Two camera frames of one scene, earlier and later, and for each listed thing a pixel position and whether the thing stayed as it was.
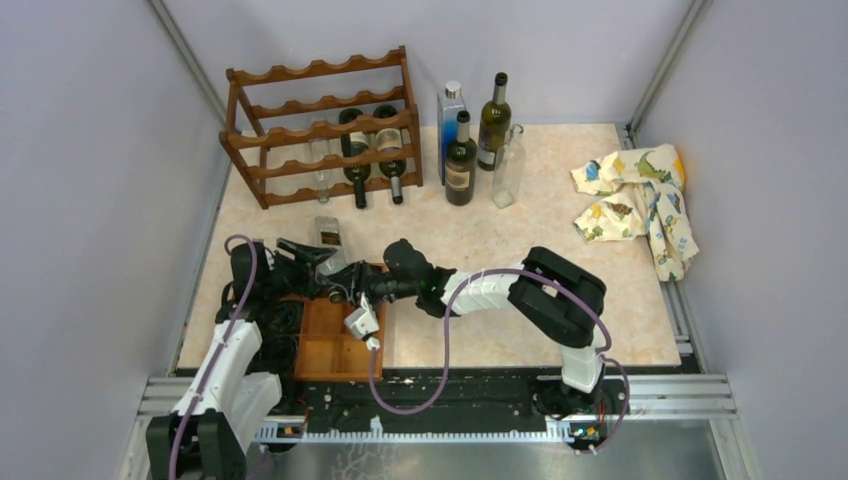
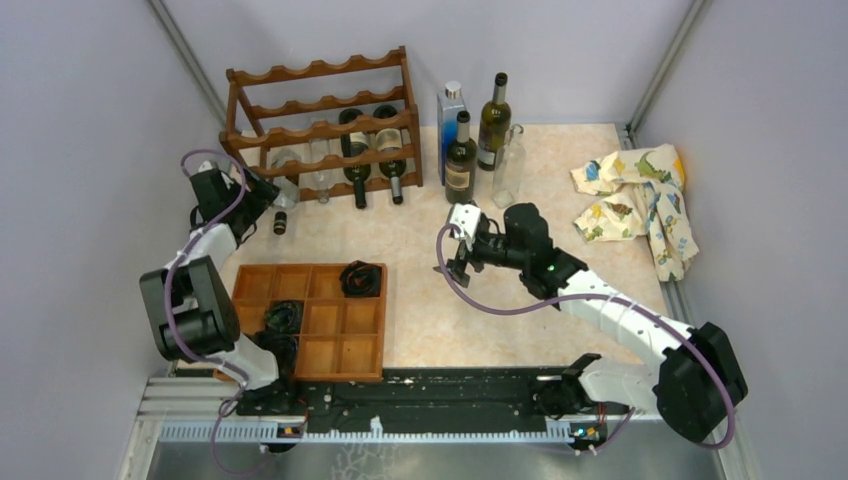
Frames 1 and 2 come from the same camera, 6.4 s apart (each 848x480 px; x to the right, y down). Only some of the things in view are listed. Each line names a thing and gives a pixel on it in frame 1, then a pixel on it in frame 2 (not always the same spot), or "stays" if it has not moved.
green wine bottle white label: (355, 144) stays
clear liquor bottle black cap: (327, 234) to (287, 190)
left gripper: (305, 272) to (260, 195)
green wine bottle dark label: (388, 139) stays
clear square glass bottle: (323, 180) stays
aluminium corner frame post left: (183, 50) stays
